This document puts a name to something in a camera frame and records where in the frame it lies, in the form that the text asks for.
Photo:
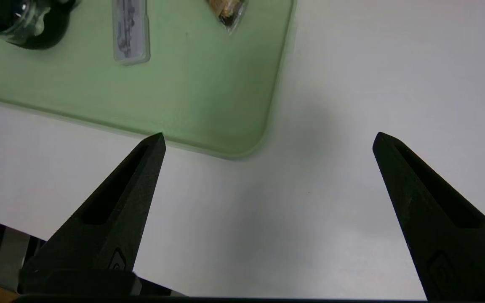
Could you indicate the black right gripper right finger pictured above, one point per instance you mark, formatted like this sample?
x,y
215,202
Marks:
x,y
449,235

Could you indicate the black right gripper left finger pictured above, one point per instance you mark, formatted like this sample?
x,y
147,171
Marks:
x,y
112,227

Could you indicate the grey translucent cutlery case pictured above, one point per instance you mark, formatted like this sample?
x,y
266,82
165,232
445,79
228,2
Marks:
x,y
131,33

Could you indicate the glass cup with black holder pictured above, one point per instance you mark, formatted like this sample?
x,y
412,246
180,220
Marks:
x,y
27,29

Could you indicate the plastic food roll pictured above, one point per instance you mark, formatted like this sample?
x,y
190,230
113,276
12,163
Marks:
x,y
227,12

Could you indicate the green plastic tray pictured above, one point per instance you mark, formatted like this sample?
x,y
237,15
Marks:
x,y
183,92

